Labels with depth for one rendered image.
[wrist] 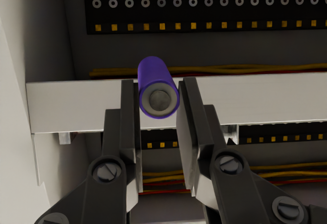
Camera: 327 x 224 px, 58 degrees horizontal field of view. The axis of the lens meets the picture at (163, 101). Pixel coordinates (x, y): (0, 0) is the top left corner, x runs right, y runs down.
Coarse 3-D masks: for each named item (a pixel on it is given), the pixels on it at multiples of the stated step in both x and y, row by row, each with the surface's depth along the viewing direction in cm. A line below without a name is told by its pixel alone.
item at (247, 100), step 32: (256, 64) 42; (320, 64) 39; (32, 96) 25; (64, 96) 26; (96, 96) 26; (224, 96) 27; (256, 96) 27; (288, 96) 27; (320, 96) 27; (32, 128) 26; (64, 128) 26; (96, 128) 26; (160, 128) 35; (224, 128) 31; (256, 128) 49; (288, 128) 49; (320, 128) 50
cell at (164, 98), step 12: (144, 60) 18; (156, 60) 17; (144, 72) 15; (156, 72) 14; (168, 72) 15; (144, 84) 13; (156, 84) 13; (168, 84) 13; (144, 96) 13; (156, 96) 12; (168, 96) 13; (144, 108) 13; (156, 108) 13; (168, 108) 13
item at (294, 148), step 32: (64, 0) 40; (192, 32) 43; (224, 32) 44; (256, 32) 44; (288, 32) 44; (320, 32) 45; (96, 64) 44; (128, 64) 45; (192, 64) 46; (224, 64) 46; (288, 64) 47; (160, 160) 54; (256, 160) 56; (288, 160) 57; (320, 160) 58
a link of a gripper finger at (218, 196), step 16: (224, 160) 10; (240, 160) 10; (224, 176) 9; (240, 176) 9; (224, 192) 9; (240, 192) 9; (256, 192) 9; (208, 208) 11; (224, 208) 8; (240, 208) 8; (256, 208) 8
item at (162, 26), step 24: (120, 0) 38; (168, 0) 38; (216, 0) 38; (264, 0) 39; (96, 24) 38; (120, 24) 38; (144, 24) 38; (168, 24) 38; (192, 24) 38; (216, 24) 39; (240, 24) 39; (264, 24) 39; (288, 24) 40; (312, 24) 40
